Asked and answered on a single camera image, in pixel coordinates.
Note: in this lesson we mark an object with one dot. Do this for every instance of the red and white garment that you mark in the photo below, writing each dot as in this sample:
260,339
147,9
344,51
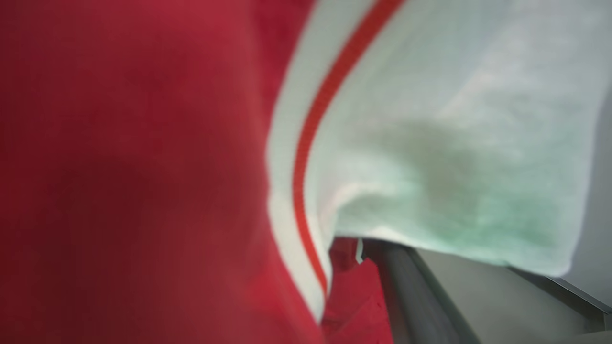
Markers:
119,143

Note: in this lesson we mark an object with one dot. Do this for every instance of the grey wall trim strip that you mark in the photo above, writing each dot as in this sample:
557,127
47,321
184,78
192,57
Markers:
573,296

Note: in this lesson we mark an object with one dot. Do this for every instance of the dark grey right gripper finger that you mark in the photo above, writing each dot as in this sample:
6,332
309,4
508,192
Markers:
416,306

